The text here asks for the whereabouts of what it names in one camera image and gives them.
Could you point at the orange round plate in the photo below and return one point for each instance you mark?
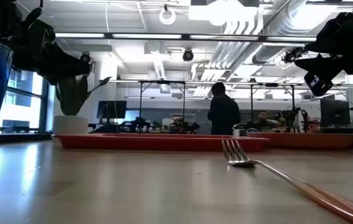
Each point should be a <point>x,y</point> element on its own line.
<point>304,141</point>

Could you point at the white plant pot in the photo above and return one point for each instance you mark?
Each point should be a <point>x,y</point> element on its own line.
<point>70,124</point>

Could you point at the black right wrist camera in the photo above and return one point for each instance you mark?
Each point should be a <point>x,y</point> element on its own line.
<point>317,84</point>

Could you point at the black computer monitor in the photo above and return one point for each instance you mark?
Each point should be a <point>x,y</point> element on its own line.
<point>111,109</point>
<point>335,112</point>

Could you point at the black background robot arm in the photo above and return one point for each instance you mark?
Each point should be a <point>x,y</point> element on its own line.
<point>137,124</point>
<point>182,126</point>
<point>291,118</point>

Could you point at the person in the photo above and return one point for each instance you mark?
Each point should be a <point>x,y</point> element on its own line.
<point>262,117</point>
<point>223,115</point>

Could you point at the black gantry frame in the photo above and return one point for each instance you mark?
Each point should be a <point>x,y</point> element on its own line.
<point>271,84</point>
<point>162,81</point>

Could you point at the green leafy plant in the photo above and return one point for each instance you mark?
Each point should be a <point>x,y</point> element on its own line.
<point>72,96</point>

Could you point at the silver ventilation duct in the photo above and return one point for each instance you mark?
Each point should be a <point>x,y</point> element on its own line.
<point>288,21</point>

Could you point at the large glass window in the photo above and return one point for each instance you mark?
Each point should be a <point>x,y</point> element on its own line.
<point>20,112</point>

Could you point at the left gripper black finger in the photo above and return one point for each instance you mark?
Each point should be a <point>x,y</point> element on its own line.
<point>70,67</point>

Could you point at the long ceiling light bar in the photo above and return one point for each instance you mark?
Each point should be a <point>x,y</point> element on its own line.
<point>146,36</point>

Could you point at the small blue round object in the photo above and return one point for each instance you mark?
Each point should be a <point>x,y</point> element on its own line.
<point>252,130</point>

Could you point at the black ceiling camera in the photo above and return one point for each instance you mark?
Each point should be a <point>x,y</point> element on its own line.
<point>188,56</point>
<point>85,58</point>

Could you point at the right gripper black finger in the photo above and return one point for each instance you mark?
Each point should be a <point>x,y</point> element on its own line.
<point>319,63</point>

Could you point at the red plastic tray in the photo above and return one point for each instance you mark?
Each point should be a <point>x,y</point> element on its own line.
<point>151,143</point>

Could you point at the black hanging camera rig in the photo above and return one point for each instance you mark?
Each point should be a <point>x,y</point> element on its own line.
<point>289,56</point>

